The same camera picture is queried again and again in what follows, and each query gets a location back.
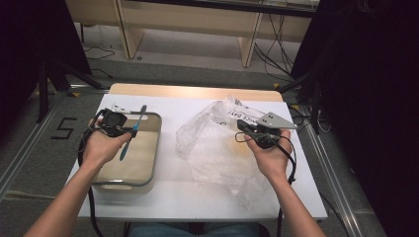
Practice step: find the clear plastic bag yellow smiley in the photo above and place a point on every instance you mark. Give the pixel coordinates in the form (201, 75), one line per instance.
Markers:
(210, 148)

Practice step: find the metal floor rail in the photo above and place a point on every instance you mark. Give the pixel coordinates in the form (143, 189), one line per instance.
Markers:
(332, 177)
(36, 135)

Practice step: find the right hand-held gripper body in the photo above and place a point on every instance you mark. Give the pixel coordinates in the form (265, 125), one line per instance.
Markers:
(275, 122)

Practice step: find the black metal stand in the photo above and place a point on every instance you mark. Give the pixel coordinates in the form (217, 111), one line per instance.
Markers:
(316, 98)
(42, 95)

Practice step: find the small white object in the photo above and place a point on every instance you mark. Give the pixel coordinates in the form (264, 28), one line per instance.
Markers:
(119, 108)

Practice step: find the beige storage bin grey rim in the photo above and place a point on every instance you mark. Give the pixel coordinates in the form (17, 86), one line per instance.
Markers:
(141, 154)

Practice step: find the long wooden desk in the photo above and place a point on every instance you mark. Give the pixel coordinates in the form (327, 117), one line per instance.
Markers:
(184, 16)

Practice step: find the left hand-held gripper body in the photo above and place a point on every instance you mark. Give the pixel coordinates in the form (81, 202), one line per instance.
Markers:
(113, 121)

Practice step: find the person's right hand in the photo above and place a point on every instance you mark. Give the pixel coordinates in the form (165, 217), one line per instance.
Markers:
(275, 161)

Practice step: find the person's left hand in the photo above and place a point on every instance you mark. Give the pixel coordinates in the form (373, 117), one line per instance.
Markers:
(100, 148)

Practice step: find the black curtain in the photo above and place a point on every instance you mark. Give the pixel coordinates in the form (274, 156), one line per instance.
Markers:
(369, 82)
(36, 36)

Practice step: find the blue toothbrush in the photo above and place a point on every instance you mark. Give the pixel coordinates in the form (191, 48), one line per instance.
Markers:
(136, 124)

